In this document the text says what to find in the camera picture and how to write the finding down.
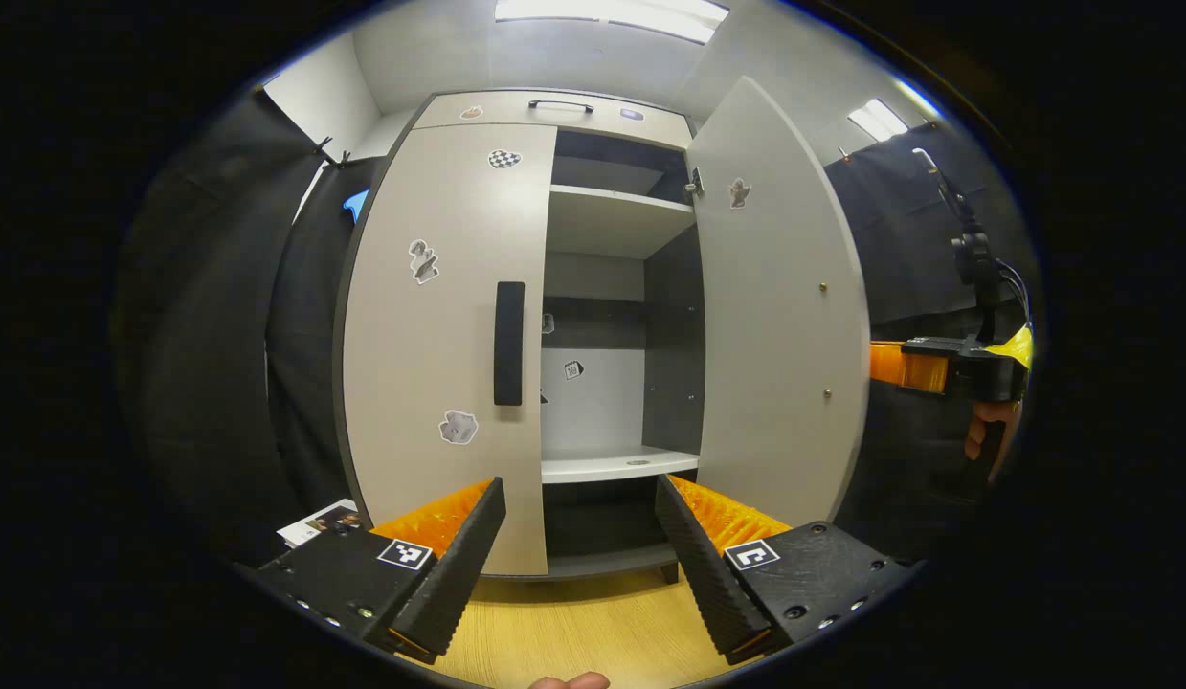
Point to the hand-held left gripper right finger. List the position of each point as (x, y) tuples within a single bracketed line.
[(703, 565)]

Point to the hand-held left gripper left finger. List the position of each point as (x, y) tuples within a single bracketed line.
[(463, 560)]

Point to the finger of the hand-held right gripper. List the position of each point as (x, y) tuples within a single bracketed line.
[(913, 368)]

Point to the beige cabinet door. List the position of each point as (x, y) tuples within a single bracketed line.
[(430, 383), (774, 316)]

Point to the beige double-door shoe cabinet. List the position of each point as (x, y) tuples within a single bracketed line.
[(602, 225)]

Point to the black backdrop cloth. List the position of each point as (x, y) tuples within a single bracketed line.
[(219, 335), (899, 249)]

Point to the printed paper sheet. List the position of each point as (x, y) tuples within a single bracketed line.
[(320, 523)]

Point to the small ceiling light panel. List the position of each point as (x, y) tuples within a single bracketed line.
[(878, 120)]

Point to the long ceiling light panel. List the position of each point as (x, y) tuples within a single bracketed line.
[(612, 17)]

